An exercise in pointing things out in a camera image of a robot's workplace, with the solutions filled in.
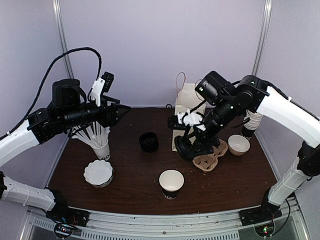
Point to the brown pulp cup carrier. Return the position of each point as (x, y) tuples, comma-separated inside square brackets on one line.
[(207, 163)]

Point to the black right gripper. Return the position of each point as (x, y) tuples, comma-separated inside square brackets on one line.
[(201, 142)]

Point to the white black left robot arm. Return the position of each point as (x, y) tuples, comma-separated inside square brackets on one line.
[(64, 112)]

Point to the stack of paper cups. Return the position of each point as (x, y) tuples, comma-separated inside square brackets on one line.
[(251, 123)]

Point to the white round ceramic bowl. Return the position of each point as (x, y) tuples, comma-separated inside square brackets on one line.
[(238, 145)]

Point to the aluminium front rail base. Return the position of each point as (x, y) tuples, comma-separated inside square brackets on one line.
[(222, 225)]

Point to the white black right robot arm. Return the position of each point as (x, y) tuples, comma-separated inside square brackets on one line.
[(257, 96)]

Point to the aluminium frame post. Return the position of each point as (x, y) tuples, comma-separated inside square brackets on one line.
[(62, 37), (263, 36)]

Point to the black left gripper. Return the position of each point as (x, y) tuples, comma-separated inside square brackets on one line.
[(110, 120)]

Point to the stack of black cup lids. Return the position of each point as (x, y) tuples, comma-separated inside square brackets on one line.
[(149, 142)]

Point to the paper cup holding straws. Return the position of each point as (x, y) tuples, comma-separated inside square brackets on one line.
[(103, 152)]

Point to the left aluminium frame post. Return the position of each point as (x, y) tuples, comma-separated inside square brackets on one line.
[(62, 37)]

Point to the right aluminium frame post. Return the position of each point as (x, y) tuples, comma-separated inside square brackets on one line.
[(263, 36)]

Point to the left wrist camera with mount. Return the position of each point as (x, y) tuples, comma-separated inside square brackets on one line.
[(101, 85)]

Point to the black plastic cup lid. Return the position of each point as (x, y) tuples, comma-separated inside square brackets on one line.
[(181, 148)]

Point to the cream paper bag with handles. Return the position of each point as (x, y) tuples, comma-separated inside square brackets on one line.
[(186, 98)]

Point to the bundle of white wrapped straws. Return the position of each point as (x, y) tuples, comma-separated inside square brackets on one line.
[(92, 134)]

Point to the single black paper cup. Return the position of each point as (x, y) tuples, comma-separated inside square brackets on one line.
[(171, 181)]

